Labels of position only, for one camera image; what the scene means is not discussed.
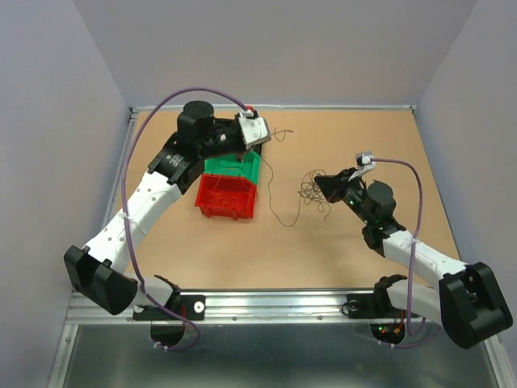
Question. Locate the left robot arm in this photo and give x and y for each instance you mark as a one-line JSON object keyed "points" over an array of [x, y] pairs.
{"points": [[97, 269]]}

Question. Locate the aluminium mounting rail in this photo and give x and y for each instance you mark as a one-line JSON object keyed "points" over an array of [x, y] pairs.
{"points": [[245, 307]]}

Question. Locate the black plastic bin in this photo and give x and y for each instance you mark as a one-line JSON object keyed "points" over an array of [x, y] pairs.
{"points": [[258, 149]]}

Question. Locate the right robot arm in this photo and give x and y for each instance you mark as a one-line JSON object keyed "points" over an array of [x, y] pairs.
{"points": [[464, 299]]}

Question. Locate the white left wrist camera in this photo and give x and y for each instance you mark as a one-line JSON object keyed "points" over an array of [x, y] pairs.
{"points": [[254, 128]]}

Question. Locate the red plastic bin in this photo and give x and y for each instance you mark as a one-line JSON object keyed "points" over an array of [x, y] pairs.
{"points": [[226, 196]]}

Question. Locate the green plastic bin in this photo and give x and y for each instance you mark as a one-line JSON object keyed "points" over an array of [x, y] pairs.
{"points": [[248, 167]]}

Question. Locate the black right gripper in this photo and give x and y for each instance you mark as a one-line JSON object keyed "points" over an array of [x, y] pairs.
{"points": [[331, 183]]}

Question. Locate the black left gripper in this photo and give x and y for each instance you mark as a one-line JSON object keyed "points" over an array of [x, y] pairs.
{"points": [[235, 123]]}

